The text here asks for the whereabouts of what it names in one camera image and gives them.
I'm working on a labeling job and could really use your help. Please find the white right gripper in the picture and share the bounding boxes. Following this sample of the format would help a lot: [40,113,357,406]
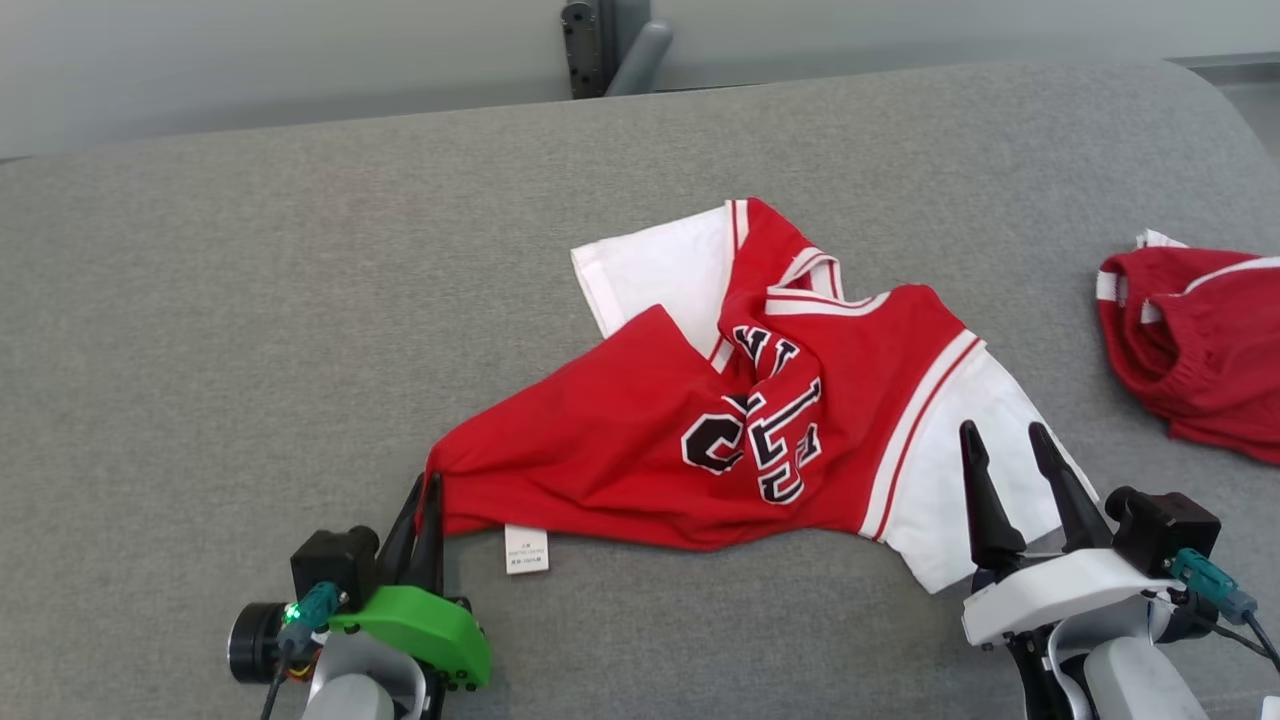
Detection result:
[958,420,1182,649]

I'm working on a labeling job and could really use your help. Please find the black left cable teal plug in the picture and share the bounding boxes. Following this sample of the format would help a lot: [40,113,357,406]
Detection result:
[260,582,347,720]

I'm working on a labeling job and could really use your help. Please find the red and white jersey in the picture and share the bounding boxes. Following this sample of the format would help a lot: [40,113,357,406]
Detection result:
[425,197,1102,596]

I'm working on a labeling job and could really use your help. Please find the grey fabric sofa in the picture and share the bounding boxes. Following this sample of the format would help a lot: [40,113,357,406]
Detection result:
[0,60,1280,720]

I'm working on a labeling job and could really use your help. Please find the red shorts with white stripe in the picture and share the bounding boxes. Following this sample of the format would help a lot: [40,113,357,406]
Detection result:
[1095,230,1280,467]

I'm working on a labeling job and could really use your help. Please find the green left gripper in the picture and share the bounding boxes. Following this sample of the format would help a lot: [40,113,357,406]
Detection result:
[228,472,493,692]

